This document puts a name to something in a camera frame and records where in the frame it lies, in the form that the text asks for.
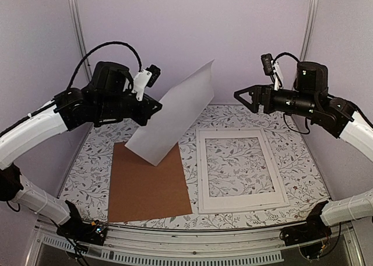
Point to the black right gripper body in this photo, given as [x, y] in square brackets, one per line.
[302, 103]

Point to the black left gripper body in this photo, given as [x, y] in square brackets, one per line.
[112, 107]

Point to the red sunset photo print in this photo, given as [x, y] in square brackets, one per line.
[181, 106]

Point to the white picture frame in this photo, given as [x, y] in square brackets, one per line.
[242, 202]

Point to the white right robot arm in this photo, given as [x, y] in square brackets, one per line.
[340, 117]

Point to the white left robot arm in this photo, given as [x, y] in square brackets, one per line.
[61, 114]

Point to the floral patterned table mat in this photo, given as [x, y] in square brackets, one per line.
[88, 182]

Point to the brown cardboard backing board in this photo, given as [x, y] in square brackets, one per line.
[140, 191]

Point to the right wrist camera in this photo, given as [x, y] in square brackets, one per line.
[271, 69]

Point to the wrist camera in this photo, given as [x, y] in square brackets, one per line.
[145, 78]
[271, 69]

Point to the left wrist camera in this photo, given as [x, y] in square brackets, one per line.
[145, 78]

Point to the right aluminium corner post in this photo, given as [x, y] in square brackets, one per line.
[311, 16]

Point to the aluminium corner post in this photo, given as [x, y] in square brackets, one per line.
[77, 25]
[311, 16]

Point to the left aluminium corner post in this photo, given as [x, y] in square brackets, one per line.
[77, 25]

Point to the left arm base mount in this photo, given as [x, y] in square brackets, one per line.
[75, 228]

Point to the front aluminium rail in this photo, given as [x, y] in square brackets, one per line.
[140, 245]

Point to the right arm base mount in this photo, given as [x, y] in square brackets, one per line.
[312, 229]

